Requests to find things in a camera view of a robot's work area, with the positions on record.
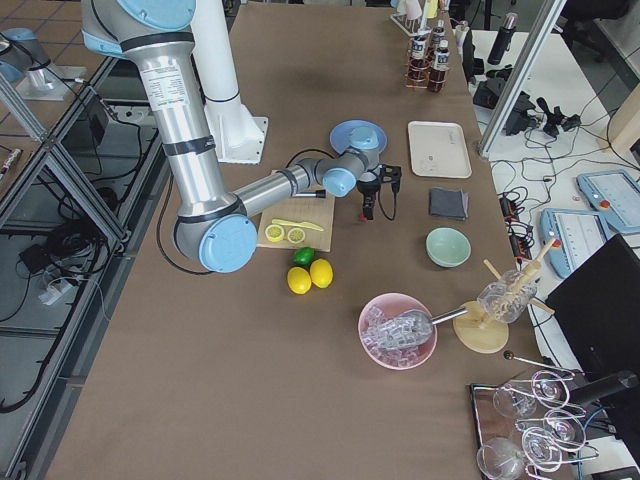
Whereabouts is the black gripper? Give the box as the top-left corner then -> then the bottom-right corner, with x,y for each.
356,172 -> 381,221

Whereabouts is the blue round plate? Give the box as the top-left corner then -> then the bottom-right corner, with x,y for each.
329,119 -> 388,155

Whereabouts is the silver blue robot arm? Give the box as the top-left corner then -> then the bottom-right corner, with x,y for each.
81,1 -> 379,273
1,28 -> 86,101

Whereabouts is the steel muddler black tip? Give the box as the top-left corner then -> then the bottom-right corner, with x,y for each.
294,189 -> 327,199

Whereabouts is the wooden cutting board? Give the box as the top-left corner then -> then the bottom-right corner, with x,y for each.
257,194 -> 335,252

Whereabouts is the lemon slice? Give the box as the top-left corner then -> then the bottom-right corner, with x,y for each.
264,224 -> 285,243
286,227 -> 306,245

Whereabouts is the yellow lemon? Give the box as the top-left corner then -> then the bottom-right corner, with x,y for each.
309,259 -> 334,289
287,266 -> 312,295

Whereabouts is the grey folded cloth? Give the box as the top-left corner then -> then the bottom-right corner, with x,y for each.
429,187 -> 469,221

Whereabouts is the green lime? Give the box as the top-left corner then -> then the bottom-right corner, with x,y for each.
293,247 -> 315,267

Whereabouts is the green bowl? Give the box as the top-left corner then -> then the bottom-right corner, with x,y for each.
425,227 -> 471,268

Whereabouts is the yellow plastic knife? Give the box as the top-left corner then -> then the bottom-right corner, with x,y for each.
271,218 -> 325,232

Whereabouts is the cream rabbit tray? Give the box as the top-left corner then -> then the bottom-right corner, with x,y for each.
408,121 -> 472,179

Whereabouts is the pink bowl with ice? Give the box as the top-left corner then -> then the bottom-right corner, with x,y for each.
358,293 -> 438,370

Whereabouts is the metal ice scoop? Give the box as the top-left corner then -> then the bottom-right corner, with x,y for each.
377,307 -> 468,349

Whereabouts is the dark drink bottle white cap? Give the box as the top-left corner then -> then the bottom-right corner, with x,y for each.
407,28 -> 431,87

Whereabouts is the glass mug on stand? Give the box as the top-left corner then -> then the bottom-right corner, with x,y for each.
477,270 -> 537,324

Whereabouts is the wooden cup tree stand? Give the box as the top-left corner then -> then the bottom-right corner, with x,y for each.
453,239 -> 560,354

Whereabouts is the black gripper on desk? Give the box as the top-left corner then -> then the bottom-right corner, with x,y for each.
504,92 -> 582,138

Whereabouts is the pink cup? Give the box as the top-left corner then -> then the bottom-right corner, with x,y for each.
397,0 -> 423,20

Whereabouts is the blue teach pendant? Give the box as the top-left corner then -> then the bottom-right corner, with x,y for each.
577,170 -> 639,215
540,209 -> 613,279

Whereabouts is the black thermos bottle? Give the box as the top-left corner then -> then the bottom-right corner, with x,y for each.
487,12 -> 518,65

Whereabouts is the wine glass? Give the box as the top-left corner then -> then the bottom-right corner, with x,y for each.
517,409 -> 586,473
493,381 -> 537,419
476,437 -> 525,480

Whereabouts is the black monitor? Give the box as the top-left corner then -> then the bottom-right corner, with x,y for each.
546,234 -> 639,378

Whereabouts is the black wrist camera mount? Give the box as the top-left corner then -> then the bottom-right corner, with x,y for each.
378,164 -> 402,195

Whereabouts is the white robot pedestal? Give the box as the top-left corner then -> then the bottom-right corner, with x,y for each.
191,0 -> 268,165

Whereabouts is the copper wire bottle rack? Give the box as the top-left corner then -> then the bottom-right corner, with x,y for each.
404,26 -> 450,93

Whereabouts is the white wire cup rack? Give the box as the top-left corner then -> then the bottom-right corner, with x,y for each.
390,0 -> 440,37

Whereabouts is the aluminium frame post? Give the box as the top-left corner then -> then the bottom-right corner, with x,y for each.
478,0 -> 566,158

